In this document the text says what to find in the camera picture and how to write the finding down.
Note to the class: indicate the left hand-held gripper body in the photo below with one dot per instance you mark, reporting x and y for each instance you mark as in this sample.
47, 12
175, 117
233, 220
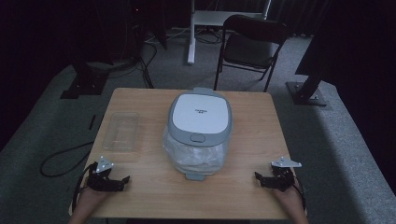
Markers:
98, 180

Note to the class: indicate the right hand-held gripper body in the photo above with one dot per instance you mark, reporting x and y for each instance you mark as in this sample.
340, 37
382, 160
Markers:
281, 177

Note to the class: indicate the clear plastic tray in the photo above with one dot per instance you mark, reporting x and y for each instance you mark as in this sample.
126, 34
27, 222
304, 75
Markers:
121, 132

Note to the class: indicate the grey and white trash can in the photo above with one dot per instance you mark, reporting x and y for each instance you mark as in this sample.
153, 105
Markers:
200, 113

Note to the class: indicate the person's left hand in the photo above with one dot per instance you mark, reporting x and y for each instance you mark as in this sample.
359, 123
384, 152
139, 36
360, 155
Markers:
93, 196

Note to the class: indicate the person's right hand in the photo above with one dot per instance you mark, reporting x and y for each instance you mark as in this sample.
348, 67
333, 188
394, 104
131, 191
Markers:
288, 197

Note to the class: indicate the small black stick on floor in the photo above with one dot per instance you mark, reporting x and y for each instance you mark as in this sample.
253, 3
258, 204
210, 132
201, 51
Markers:
92, 122

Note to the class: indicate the translucent plastic bin liner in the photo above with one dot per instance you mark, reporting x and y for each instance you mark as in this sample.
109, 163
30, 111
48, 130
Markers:
194, 157

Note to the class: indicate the black stand with bolted base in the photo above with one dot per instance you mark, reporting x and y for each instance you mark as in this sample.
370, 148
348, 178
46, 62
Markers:
306, 93

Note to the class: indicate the black folding chair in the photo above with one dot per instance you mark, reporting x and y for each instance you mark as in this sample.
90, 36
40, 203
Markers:
249, 46

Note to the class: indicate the black stand with base plate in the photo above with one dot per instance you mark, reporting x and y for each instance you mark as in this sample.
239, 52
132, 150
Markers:
85, 84

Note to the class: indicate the white desk frame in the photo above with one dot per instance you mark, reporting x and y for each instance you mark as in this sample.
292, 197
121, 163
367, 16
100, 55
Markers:
199, 21

